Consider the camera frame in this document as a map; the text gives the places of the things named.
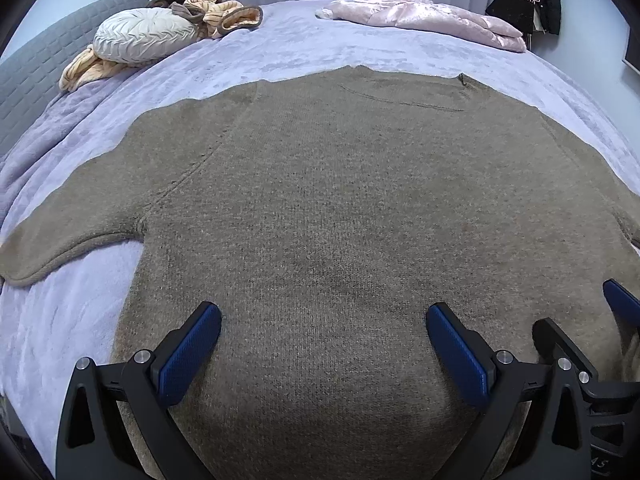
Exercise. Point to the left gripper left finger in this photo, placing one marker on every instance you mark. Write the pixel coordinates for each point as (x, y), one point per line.
(93, 442)

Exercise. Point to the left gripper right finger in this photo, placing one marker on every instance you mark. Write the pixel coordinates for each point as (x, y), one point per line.
(496, 383)

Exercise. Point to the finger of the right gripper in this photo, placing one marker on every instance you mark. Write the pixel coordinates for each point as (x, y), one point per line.
(552, 344)
(622, 302)

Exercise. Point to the brown knit sweater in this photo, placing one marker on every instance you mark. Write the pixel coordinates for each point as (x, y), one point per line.
(324, 215)

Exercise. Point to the beige and brown clothes pile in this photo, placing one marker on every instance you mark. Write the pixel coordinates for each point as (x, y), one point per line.
(214, 19)

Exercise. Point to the lavender plush bed blanket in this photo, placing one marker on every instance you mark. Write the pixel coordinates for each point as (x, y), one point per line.
(46, 327)

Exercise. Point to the pink satin puffer jacket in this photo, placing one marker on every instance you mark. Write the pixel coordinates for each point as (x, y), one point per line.
(427, 16)

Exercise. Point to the grey quilted headboard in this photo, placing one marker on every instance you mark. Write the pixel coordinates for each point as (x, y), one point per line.
(29, 76)

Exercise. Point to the white round pleated cushion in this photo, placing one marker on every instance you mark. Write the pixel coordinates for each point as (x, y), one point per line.
(139, 36)

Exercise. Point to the wall mounted television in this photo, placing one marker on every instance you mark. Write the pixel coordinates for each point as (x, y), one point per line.
(632, 54)

